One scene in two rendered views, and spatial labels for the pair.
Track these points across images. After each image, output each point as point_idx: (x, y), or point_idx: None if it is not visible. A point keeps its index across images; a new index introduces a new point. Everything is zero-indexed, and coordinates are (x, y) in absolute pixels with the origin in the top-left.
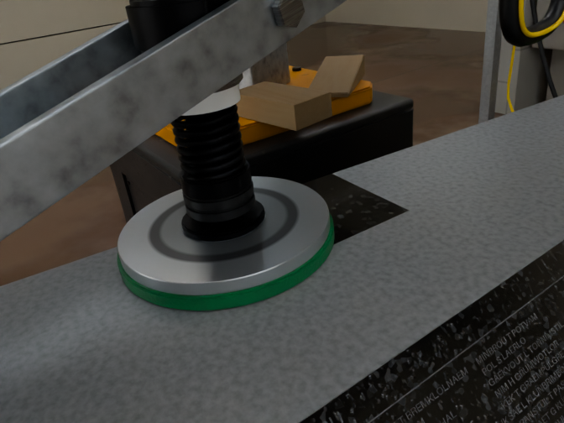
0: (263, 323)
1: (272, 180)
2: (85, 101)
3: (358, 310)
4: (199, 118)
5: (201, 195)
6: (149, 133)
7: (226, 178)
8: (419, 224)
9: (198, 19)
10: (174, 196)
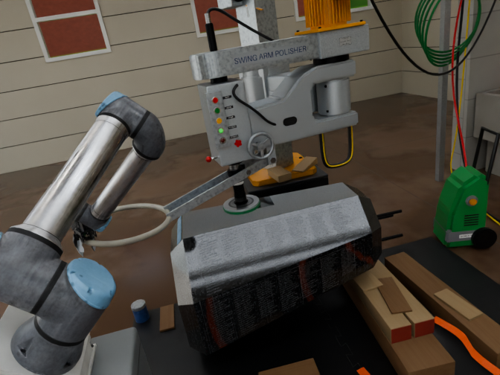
0: (239, 216)
1: (254, 196)
2: (219, 184)
3: (252, 216)
4: None
5: (236, 197)
6: (226, 188)
7: (239, 195)
8: (273, 207)
9: (234, 174)
10: None
